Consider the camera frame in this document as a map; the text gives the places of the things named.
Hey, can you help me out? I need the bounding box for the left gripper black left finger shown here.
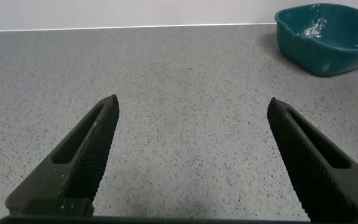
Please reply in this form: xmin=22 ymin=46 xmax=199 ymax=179
xmin=5 ymin=94 xmax=120 ymax=217

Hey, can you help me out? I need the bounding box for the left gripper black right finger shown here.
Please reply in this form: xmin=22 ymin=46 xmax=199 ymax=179
xmin=266 ymin=97 xmax=358 ymax=224

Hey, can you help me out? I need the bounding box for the teal square handled tray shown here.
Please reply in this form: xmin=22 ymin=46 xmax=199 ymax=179
xmin=274 ymin=2 xmax=358 ymax=78

